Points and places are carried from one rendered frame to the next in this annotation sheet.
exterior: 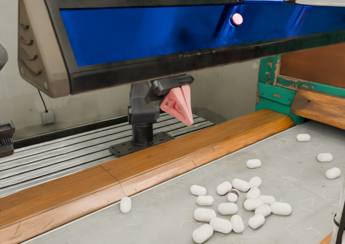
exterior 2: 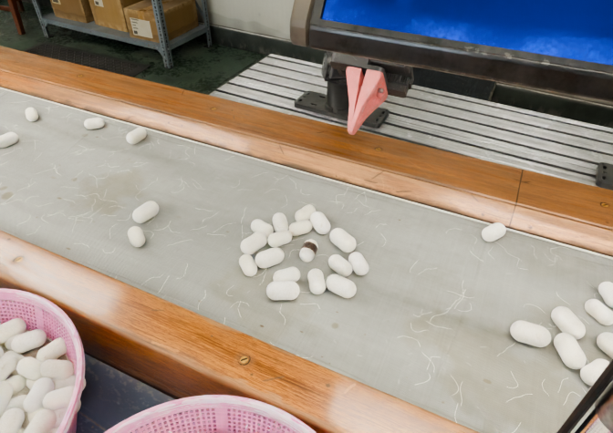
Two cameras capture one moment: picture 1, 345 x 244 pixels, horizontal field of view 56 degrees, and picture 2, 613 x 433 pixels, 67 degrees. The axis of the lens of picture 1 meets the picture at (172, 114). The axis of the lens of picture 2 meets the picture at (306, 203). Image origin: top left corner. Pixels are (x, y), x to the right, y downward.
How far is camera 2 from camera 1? 22 cm
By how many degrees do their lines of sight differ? 57
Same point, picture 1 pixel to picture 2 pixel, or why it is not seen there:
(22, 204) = (402, 157)
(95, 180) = (493, 182)
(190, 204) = (575, 299)
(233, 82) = not seen: outside the picture
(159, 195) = (552, 257)
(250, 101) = not seen: outside the picture
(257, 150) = not seen: outside the picture
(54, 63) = (299, 7)
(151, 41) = (436, 13)
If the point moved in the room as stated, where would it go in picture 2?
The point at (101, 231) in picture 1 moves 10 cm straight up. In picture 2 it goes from (439, 235) to (454, 173)
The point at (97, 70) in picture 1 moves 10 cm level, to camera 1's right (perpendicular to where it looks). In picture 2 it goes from (339, 29) to (441, 96)
